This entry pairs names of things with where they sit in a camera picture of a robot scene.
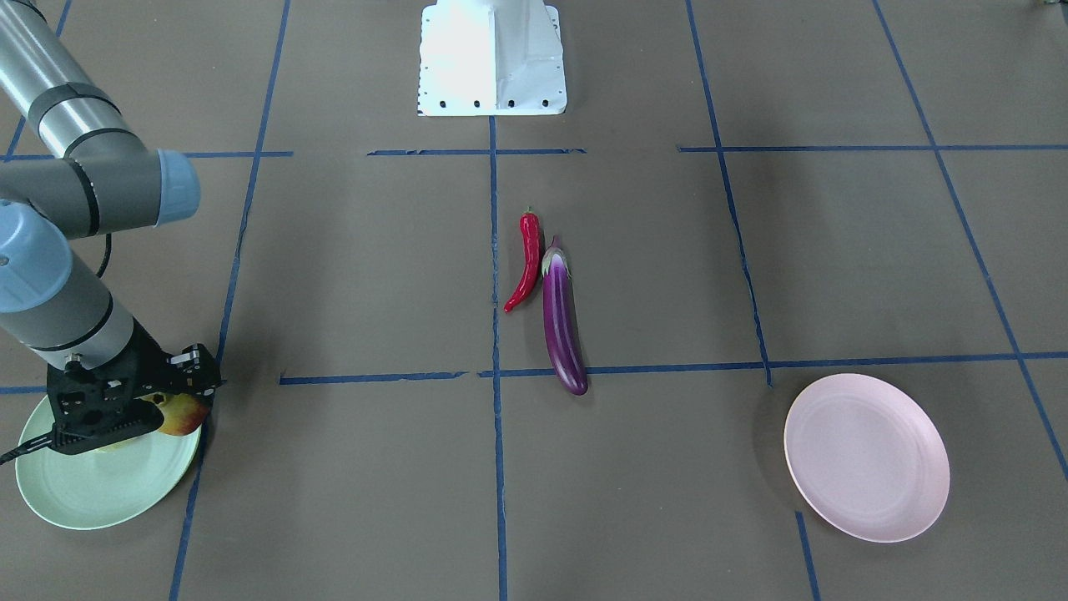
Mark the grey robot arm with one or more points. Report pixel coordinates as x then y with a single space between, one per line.
100 179

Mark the pink plate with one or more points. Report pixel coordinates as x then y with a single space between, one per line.
867 458

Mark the red chili pepper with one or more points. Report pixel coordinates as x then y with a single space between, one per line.
531 236

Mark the green plate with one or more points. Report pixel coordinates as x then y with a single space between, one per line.
106 486

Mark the purple eggplant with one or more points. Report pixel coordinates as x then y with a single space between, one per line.
558 316

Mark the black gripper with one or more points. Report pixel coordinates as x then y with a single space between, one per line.
151 353

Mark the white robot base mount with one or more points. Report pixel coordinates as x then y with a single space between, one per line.
491 58

